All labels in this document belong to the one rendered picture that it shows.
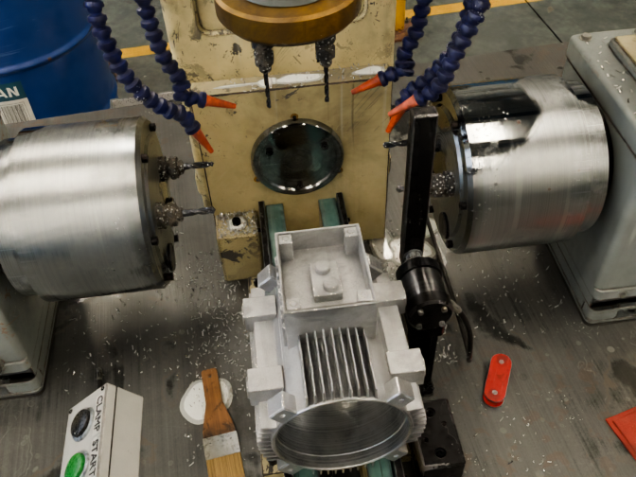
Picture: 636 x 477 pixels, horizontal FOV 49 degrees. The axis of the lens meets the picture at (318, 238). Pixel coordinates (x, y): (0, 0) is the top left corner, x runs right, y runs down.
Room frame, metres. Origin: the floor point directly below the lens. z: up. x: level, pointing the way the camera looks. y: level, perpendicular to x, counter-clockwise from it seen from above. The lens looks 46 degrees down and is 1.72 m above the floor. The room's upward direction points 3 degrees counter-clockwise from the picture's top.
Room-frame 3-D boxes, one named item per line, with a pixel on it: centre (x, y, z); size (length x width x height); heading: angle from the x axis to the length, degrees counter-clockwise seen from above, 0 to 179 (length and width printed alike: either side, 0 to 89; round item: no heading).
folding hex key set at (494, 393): (0.56, -0.26, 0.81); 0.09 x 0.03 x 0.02; 158
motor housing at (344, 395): (0.47, -0.01, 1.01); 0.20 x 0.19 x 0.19; 5
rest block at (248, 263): (0.82, 0.13, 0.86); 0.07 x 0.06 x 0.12; 95
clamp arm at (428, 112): (0.64, -0.13, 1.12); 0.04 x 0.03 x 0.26; 5
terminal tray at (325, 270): (0.51, 0.00, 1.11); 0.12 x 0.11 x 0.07; 5
